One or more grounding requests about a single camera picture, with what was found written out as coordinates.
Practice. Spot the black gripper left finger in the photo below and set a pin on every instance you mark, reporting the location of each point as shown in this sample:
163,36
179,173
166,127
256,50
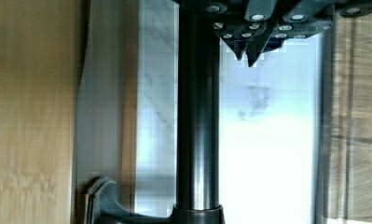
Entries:
225,18

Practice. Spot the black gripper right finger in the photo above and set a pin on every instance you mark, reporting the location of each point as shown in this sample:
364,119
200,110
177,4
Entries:
283,19

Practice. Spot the black drawer handle bar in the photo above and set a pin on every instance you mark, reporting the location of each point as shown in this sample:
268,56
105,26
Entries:
197,162

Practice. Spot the wooden drawer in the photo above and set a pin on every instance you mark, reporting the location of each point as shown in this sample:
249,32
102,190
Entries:
65,74

